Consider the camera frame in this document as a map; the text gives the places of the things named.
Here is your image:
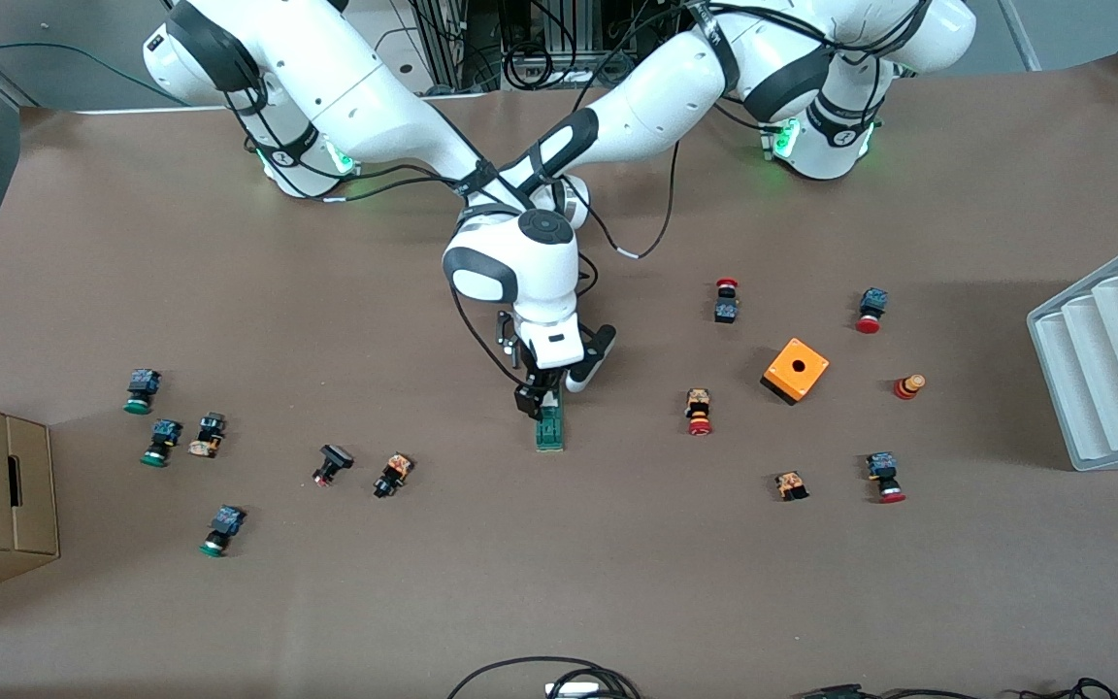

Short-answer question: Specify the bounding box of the black square push button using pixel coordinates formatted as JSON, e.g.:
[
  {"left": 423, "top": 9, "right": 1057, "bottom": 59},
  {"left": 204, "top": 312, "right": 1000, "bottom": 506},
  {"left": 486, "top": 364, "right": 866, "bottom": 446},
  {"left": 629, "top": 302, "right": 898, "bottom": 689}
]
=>
[{"left": 312, "top": 444, "right": 356, "bottom": 487}]

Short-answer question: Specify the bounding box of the dark equipment rack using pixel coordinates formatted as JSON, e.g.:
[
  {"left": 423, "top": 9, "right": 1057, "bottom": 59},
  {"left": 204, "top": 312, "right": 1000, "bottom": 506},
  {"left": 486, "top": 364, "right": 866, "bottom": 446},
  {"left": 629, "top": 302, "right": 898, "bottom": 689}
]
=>
[{"left": 394, "top": 0, "right": 706, "bottom": 93}]

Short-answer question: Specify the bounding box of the green mushroom push button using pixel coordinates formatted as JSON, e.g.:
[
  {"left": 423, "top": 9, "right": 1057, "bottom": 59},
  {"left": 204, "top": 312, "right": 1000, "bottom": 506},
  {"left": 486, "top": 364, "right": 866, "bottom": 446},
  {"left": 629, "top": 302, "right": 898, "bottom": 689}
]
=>
[
  {"left": 123, "top": 368, "right": 163, "bottom": 416},
  {"left": 198, "top": 505, "right": 247, "bottom": 559},
  {"left": 140, "top": 418, "right": 183, "bottom": 469}
]

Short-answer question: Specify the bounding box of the red mushroom button blue block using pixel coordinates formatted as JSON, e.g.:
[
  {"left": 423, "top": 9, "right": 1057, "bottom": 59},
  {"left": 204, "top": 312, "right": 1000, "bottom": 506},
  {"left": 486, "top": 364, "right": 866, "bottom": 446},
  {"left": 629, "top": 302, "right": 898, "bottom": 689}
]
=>
[
  {"left": 855, "top": 287, "right": 889, "bottom": 335},
  {"left": 865, "top": 451, "right": 907, "bottom": 505}
]

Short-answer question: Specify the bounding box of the grey ridged tray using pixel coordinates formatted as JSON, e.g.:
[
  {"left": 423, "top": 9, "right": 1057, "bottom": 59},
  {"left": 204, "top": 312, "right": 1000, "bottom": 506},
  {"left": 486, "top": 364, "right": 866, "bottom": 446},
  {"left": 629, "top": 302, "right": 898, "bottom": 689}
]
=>
[{"left": 1026, "top": 230, "right": 1118, "bottom": 473}]

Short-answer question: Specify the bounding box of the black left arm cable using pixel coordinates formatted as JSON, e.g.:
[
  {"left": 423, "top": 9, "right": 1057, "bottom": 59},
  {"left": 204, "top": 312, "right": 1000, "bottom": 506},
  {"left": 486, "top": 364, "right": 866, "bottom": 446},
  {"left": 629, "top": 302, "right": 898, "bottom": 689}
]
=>
[{"left": 574, "top": 141, "right": 686, "bottom": 263}]

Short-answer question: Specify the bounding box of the black selector switch orange block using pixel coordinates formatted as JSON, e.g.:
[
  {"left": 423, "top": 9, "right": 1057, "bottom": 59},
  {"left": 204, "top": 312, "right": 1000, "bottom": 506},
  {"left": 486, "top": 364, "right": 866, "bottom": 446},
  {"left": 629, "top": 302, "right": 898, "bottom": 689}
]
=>
[
  {"left": 372, "top": 451, "right": 415, "bottom": 500},
  {"left": 187, "top": 412, "right": 228, "bottom": 459}
]

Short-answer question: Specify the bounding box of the orange button enclosure box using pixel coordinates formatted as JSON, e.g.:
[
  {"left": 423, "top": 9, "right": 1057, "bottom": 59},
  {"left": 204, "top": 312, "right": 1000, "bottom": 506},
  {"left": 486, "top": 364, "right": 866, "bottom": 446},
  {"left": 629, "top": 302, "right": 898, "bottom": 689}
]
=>
[{"left": 760, "top": 337, "right": 831, "bottom": 407}]

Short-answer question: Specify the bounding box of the black looped cable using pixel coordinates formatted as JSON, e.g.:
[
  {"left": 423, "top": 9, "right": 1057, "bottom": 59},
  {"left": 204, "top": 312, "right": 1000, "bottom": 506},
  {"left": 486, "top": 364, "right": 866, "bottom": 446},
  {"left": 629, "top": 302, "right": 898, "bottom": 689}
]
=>
[{"left": 445, "top": 656, "right": 642, "bottom": 699}]

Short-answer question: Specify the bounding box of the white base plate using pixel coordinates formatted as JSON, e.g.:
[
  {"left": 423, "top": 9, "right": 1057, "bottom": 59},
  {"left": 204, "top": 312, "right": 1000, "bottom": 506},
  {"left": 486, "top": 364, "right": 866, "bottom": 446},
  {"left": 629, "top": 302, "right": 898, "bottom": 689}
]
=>
[{"left": 326, "top": 0, "right": 492, "bottom": 101}]

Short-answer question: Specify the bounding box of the black cable with connector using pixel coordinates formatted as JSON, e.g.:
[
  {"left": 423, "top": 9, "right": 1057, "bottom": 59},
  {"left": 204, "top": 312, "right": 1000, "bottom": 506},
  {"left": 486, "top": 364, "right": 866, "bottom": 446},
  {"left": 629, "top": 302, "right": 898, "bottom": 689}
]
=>
[{"left": 792, "top": 683, "right": 958, "bottom": 699}]

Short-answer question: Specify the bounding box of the thin black cable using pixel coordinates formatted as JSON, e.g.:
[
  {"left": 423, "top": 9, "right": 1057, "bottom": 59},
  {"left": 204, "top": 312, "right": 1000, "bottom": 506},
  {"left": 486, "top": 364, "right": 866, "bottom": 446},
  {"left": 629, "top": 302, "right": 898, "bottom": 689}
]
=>
[{"left": 1020, "top": 677, "right": 1118, "bottom": 699}]

